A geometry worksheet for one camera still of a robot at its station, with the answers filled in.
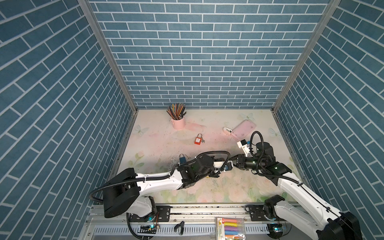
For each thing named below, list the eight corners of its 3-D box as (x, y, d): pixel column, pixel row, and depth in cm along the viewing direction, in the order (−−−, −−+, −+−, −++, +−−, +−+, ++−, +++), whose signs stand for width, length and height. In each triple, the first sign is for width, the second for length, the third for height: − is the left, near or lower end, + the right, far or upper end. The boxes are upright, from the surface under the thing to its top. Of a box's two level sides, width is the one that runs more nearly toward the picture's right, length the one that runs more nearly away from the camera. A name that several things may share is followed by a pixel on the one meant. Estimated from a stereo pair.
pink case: (240, 141, 103) (240, 139, 102) (229, 133, 108) (230, 131, 106) (256, 127, 112) (257, 125, 110) (246, 120, 117) (246, 118, 115)
